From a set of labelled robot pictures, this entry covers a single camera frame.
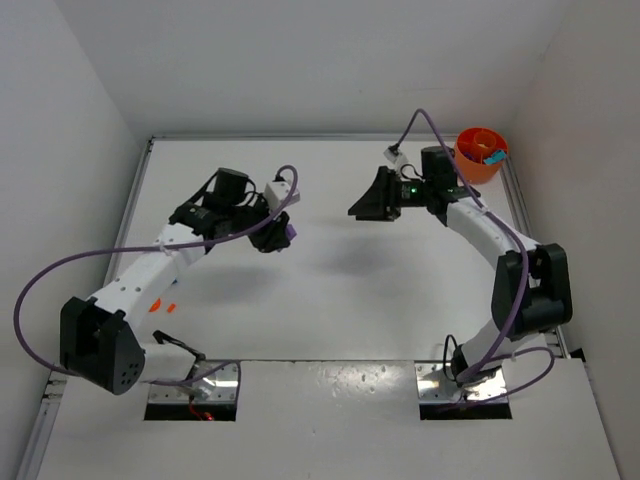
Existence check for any purple round lego piece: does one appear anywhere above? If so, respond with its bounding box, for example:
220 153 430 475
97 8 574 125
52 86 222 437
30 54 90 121
285 225 297 242

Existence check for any teal lego piece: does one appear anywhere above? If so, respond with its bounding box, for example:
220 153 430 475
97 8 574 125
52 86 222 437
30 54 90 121
483 149 508 166

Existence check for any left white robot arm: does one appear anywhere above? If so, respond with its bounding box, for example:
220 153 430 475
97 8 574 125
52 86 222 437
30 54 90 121
60 167 299 395

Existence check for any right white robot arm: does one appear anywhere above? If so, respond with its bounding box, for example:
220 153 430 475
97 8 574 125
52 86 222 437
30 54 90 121
348 145 573 384

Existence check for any orange round divided container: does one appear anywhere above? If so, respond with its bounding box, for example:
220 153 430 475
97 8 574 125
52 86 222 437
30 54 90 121
454 127 509 185

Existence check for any orange round lego piece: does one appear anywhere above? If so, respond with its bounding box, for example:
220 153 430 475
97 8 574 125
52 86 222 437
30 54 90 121
149 298 162 313

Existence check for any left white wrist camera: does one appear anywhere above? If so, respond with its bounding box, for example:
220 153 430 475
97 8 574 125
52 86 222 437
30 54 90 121
263 181 300 210

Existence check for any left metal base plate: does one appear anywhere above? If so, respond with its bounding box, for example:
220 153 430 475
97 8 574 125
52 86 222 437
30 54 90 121
148 360 241 406

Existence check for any metal base plate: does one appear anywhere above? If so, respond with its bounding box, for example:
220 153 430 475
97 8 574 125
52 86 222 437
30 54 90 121
414 362 507 406
148 360 241 406

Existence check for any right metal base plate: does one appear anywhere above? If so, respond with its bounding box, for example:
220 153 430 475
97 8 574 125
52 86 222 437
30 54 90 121
414 362 507 406

